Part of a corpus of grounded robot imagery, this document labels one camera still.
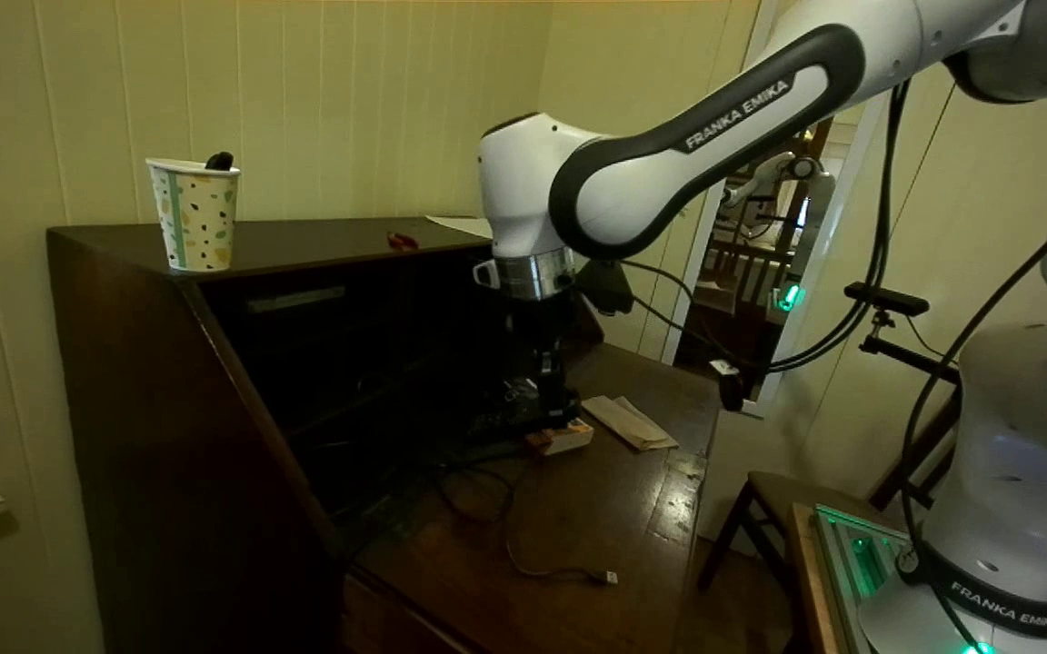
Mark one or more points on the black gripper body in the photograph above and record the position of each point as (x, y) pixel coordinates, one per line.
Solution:
(541, 345)

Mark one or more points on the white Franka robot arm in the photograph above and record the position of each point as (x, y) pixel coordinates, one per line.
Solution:
(523, 182)

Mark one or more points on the white framed glass door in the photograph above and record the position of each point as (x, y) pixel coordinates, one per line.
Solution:
(682, 327)

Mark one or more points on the white paper sheet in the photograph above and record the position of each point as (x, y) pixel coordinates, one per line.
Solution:
(457, 227)

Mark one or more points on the dark wooden chair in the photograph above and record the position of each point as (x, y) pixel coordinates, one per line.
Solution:
(780, 488)

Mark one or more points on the dark wooden secretary desk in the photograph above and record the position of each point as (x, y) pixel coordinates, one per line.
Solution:
(246, 485)

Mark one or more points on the polka dot paper cup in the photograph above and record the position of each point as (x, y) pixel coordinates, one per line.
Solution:
(199, 218)

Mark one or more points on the black marker in cup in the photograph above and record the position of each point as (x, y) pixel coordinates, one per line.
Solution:
(219, 160)

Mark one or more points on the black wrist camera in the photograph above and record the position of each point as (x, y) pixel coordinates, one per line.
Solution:
(600, 287)

